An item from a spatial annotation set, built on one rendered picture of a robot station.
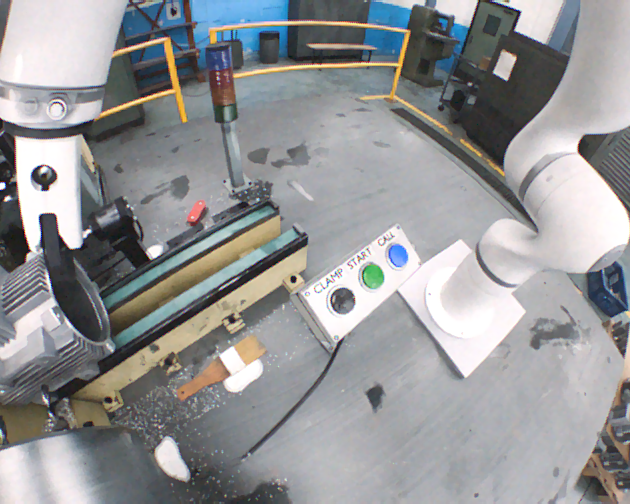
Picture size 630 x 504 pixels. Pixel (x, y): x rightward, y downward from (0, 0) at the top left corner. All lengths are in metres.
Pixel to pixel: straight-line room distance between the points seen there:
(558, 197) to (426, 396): 0.44
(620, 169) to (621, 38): 6.24
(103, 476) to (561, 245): 0.54
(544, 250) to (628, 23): 0.27
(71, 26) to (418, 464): 0.71
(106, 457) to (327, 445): 0.37
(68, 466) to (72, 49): 0.31
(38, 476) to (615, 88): 0.60
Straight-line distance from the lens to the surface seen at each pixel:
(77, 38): 0.21
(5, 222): 0.64
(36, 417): 0.59
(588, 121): 0.36
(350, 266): 0.30
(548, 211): 0.39
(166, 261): 0.55
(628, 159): 6.51
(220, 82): 0.65
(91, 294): 0.55
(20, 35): 0.21
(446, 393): 0.61
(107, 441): 0.32
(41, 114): 0.22
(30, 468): 0.30
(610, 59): 0.33
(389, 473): 0.57
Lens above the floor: 1.32
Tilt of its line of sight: 55 degrees down
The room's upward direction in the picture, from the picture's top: 7 degrees clockwise
